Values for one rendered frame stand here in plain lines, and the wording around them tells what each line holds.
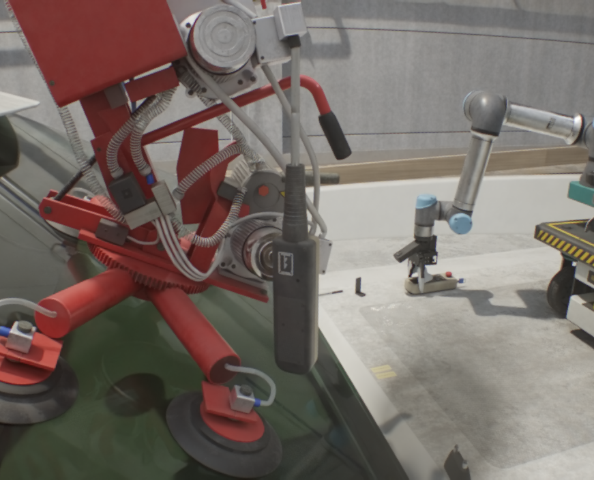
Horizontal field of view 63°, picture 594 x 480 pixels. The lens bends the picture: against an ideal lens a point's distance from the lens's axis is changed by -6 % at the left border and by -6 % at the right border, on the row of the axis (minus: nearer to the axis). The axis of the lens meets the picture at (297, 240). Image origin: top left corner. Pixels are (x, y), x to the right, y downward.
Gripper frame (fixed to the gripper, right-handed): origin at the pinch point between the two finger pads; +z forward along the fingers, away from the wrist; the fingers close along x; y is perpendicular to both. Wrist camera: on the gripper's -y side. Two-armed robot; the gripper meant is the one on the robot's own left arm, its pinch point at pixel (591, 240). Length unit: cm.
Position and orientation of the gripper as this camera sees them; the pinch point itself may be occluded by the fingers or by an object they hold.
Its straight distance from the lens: 137.0
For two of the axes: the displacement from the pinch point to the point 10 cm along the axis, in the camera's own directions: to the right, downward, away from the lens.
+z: -4.1, 8.3, 3.7
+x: 3.0, -2.6, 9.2
